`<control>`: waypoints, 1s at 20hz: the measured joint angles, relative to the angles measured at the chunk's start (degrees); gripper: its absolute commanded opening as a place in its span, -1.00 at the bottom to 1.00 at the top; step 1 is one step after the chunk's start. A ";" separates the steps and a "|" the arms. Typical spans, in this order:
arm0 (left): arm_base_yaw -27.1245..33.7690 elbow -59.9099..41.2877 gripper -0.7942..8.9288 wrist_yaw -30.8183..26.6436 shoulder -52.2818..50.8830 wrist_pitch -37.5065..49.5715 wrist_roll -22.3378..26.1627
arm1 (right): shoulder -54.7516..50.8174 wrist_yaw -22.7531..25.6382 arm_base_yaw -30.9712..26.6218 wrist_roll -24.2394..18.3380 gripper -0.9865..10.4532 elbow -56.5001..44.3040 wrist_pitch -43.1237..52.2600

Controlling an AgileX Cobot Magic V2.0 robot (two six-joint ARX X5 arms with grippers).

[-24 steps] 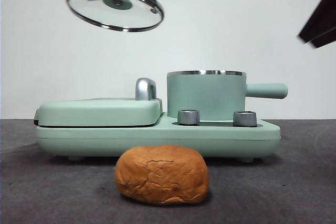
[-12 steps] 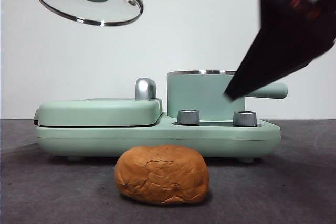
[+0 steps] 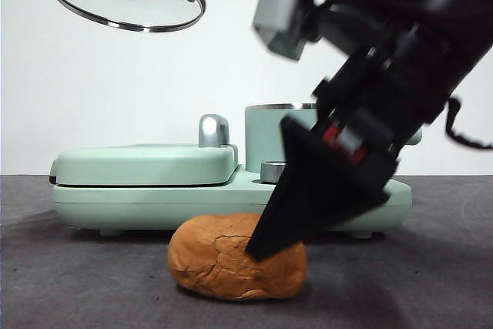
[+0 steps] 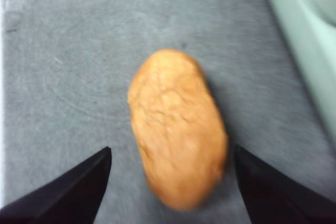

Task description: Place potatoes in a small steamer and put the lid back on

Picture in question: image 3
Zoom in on silver control knob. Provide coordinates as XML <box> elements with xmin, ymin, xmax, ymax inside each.
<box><xmin>260</xmin><ymin>160</ymin><xmax>288</xmax><ymax>184</ymax></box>

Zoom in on brown potato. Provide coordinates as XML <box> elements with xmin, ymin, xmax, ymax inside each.
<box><xmin>167</xmin><ymin>212</ymin><xmax>307</xmax><ymax>300</ymax></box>

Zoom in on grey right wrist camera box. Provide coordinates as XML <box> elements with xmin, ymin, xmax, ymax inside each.
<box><xmin>252</xmin><ymin>0</ymin><xmax>314</xmax><ymax>62</ymax></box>

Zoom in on mint green griddle cover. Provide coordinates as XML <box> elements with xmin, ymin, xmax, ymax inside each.
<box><xmin>49</xmin><ymin>143</ymin><xmax>240</xmax><ymax>188</ymax></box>

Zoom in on mint green breakfast machine base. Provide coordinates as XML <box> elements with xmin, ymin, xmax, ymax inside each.
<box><xmin>52</xmin><ymin>163</ymin><xmax>412</xmax><ymax>238</ymax></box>

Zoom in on mint green pot with handle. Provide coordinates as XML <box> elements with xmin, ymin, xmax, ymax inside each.
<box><xmin>243</xmin><ymin>102</ymin><xmax>424</xmax><ymax>174</ymax></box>

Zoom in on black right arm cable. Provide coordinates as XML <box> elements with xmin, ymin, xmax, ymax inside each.
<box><xmin>444</xmin><ymin>96</ymin><xmax>493</xmax><ymax>151</ymax></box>

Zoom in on chrome griddle cover handle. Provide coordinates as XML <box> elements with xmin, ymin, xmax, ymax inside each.
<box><xmin>197</xmin><ymin>113</ymin><xmax>232</xmax><ymax>149</ymax></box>

